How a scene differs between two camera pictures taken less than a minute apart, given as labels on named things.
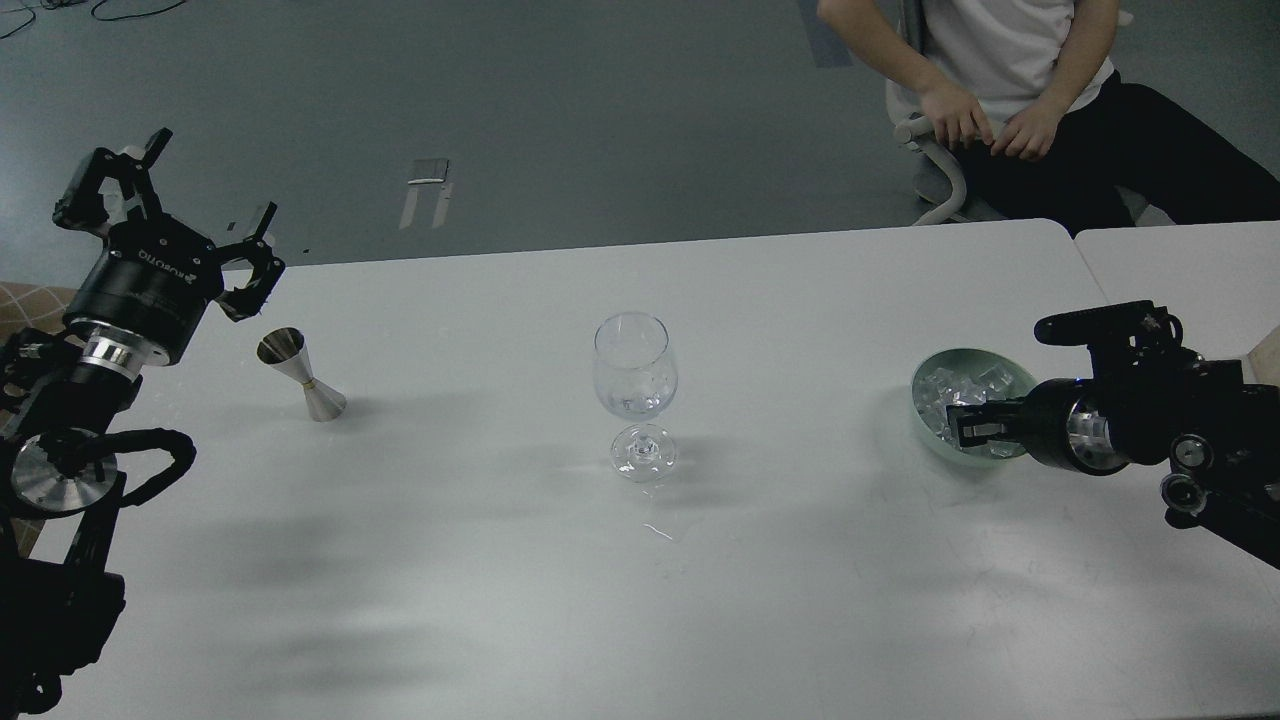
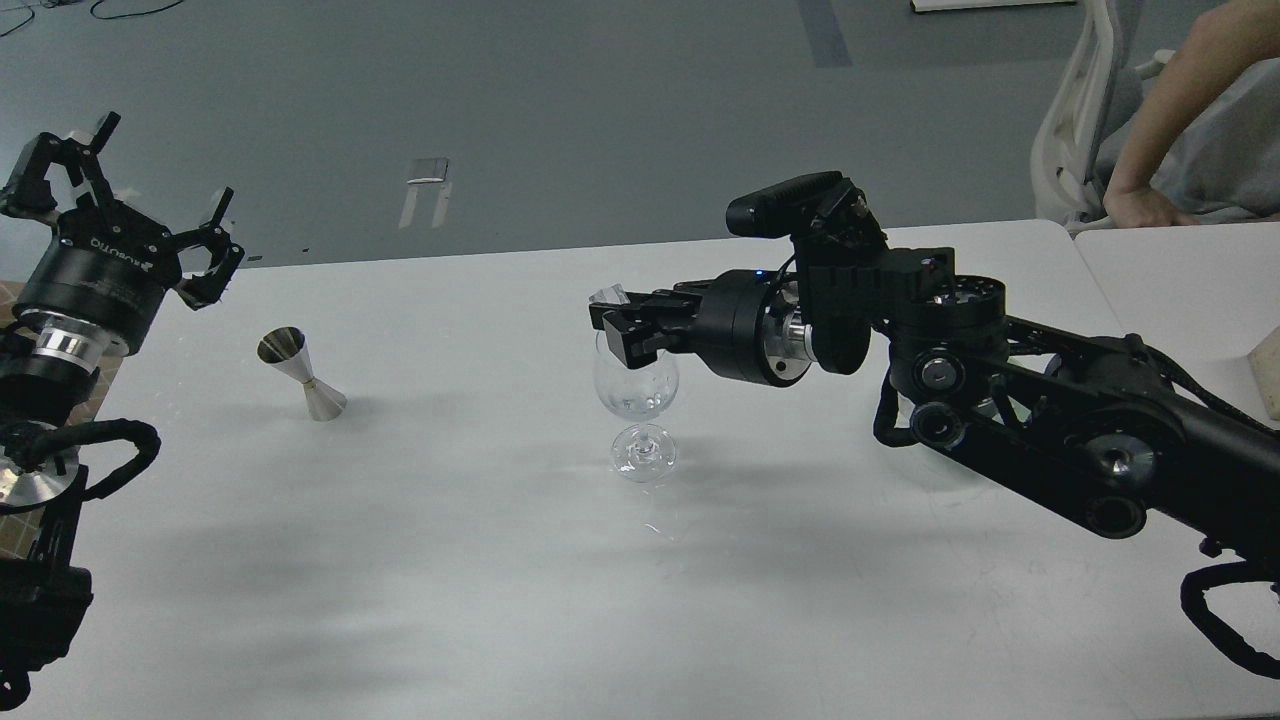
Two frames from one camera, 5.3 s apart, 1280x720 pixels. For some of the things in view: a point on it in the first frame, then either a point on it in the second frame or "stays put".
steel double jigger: (284, 347) stays put
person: (1026, 92) -> (1201, 141)
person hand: (952, 112) -> (1130, 202)
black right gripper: (1059, 421) -> (752, 327)
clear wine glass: (635, 378) stays put
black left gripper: (143, 295) -> (105, 265)
